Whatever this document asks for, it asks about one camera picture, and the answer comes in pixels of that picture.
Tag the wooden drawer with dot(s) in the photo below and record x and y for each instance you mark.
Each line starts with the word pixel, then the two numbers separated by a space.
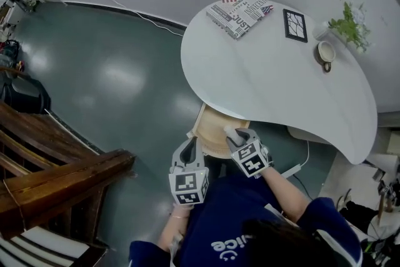
pixel 212 128

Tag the white paper roll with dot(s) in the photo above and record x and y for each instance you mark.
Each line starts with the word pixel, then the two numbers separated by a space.
pixel 384 164

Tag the person's blue shirt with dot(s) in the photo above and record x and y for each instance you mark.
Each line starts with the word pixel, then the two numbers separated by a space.
pixel 225 222

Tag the white cloth wad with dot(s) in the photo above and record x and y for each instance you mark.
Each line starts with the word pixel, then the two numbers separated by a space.
pixel 232 135

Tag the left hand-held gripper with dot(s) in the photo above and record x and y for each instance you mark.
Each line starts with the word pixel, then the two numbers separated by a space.
pixel 187 186

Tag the white curved table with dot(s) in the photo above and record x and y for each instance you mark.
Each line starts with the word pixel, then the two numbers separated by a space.
pixel 265 81

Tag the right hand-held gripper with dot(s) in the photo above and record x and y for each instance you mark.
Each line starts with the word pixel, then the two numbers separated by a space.
pixel 251 161

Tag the brown and white mug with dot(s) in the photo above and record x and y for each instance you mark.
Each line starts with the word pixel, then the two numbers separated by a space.
pixel 325 51

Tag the person's right forearm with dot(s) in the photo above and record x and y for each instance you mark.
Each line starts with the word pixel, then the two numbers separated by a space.
pixel 284 194

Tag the green plant in white vase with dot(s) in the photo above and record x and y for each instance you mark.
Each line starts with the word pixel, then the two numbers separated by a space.
pixel 350 26

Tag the white power strip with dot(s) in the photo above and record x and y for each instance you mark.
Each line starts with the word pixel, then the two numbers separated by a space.
pixel 292 170

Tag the black chair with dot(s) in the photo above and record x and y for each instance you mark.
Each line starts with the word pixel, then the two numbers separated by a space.
pixel 22 93

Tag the printed flat box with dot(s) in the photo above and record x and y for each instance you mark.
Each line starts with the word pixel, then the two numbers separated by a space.
pixel 240 11

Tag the person's left forearm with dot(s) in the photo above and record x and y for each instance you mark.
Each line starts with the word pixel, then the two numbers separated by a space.
pixel 173 229

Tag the pale green cabinet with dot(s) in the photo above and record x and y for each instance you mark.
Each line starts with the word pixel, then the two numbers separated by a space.
pixel 389 134

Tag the black picture frame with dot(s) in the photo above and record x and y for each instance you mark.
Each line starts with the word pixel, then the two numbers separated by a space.
pixel 295 25

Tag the white striped bench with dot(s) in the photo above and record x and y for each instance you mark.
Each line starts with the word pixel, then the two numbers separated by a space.
pixel 40 244

